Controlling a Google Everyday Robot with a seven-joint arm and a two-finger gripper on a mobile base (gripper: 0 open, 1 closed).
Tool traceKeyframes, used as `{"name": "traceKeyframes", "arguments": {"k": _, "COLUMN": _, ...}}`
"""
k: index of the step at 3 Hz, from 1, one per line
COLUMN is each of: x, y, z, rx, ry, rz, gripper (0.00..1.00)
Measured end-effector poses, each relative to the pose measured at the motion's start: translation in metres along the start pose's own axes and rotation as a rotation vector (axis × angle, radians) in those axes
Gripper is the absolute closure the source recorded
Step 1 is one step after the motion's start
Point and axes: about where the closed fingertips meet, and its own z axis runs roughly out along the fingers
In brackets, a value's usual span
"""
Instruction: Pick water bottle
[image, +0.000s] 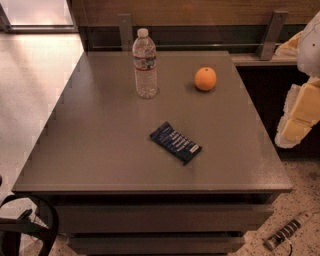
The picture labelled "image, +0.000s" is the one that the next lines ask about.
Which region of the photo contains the right metal bracket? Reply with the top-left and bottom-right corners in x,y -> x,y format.
256,10 -> 288,61

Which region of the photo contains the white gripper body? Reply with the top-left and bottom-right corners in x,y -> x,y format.
297,11 -> 320,77

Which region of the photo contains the black cable loop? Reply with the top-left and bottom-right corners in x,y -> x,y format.
0,194 -> 60,256

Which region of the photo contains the white power strip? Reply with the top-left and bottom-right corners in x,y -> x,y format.
264,211 -> 314,251

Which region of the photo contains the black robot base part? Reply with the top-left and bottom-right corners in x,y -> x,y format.
0,209 -> 45,256

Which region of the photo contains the clear plastic water bottle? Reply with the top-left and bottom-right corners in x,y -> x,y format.
132,28 -> 158,99

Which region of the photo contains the metal bracket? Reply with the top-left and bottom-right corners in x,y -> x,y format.
256,10 -> 288,61
118,13 -> 133,51

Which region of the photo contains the orange fruit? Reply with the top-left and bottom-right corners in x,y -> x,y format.
194,67 -> 217,91

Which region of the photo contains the left metal bracket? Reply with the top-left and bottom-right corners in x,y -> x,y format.
118,13 -> 133,51

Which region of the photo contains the grey drawer cabinet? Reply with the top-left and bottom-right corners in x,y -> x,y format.
14,52 -> 291,256

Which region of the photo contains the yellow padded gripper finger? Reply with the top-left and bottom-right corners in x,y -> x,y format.
274,77 -> 320,148
275,32 -> 302,57

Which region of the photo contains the dark blue snack bar wrapper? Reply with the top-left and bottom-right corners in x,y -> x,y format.
149,122 -> 202,165

